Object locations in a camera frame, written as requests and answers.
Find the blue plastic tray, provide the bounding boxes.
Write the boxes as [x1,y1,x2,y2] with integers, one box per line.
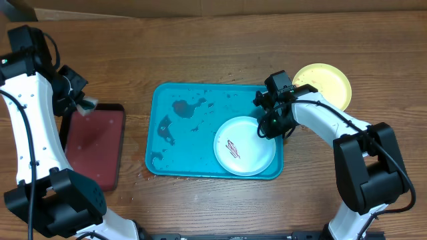
[145,83,266,179]

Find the black tray with red water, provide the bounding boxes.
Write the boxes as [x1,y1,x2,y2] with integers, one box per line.
[59,103,126,191]

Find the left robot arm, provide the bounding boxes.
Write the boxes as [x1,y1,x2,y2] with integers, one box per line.
[1,25,149,239]

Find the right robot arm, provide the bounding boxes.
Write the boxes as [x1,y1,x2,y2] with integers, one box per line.
[253,71,416,240]

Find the green scrubbing sponge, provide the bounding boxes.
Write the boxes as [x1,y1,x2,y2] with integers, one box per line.
[76,96,98,116]

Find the light blue rimmed plate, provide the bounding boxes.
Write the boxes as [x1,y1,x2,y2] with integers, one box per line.
[213,116,278,177]

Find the green rimmed plate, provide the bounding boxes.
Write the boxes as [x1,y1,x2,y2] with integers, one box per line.
[292,63,352,111]

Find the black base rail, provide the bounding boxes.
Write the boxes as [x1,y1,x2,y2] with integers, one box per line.
[143,229,386,240]

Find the cardboard box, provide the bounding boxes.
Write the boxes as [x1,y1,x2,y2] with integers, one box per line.
[6,0,427,23]

